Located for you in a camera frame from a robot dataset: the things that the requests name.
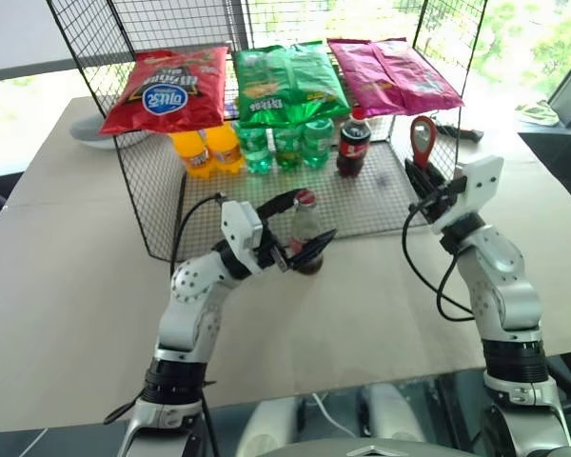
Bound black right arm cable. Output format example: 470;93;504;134
401;201;476;322

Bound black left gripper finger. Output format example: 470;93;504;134
257;189;314;230
285;228;340;273

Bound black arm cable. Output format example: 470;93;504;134
169;190;228;278
401;201;476;322

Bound green soda bottle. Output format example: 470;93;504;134
234;121;273;174
270;126;306;171
303;118;337;169

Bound black wire grid rack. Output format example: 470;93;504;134
45;0;487;262

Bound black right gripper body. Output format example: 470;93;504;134
410;175;468;223

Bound orange soda bottle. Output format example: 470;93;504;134
169;129;214;180
206;122;246;175

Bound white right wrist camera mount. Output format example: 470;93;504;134
429;155;505;235

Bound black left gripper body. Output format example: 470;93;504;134
252;222;298;273

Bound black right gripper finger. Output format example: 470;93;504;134
404;158;428;192
423;163;447;189

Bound green chips bag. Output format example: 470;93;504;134
285;41;354;126
230;45;315;129

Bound magenta chips bag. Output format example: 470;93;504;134
326;37;406;119
369;38;465;116

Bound white cable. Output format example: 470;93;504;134
310;391;364;438

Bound grey rounded robot leg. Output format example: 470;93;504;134
360;382;430;445
244;396;311;457

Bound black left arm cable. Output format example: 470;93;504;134
169;190;228;278

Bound green and white shoes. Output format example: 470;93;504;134
513;99;561;128

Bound grey round bowl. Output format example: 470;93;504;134
69;113;159;152

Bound cola bottle with red cap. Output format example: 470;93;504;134
336;108;373;179

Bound red chips bag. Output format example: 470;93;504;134
98;45;230;137

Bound dark rounded robot chest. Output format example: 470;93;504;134
246;441;487;457

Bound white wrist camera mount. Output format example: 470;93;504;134
429;155;505;235
220;199;265;276

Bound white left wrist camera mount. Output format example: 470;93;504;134
220;199;265;276

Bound black side table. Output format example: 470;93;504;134
517;126;571;216

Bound glass bottle with red cap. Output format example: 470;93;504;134
287;189;326;278

